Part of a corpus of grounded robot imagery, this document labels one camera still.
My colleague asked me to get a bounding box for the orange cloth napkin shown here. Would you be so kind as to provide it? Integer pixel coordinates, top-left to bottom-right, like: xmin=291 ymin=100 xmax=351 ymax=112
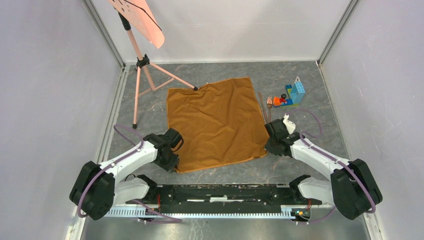
xmin=166 ymin=77 xmax=269 ymax=173

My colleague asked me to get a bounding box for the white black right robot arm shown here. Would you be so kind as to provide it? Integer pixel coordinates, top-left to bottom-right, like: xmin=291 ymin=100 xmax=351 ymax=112
xmin=264 ymin=117 xmax=383 ymax=220

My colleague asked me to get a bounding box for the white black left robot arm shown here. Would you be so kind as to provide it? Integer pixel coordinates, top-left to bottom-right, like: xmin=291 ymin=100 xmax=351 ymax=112
xmin=69 ymin=128 xmax=184 ymax=220

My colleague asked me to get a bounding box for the colourful toy brick build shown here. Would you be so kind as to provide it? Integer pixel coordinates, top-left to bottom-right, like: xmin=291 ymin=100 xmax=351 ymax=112
xmin=272 ymin=76 xmax=306 ymax=108

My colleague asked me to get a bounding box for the pink music stand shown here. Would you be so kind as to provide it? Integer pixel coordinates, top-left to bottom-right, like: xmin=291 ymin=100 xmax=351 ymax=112
xmin=107 ymin=0 xmax=200 ymax=130

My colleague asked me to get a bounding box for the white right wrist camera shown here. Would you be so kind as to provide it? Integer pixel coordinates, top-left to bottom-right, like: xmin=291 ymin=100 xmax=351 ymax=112
xmin=282 ymin=113 xmax=296 ymax=135

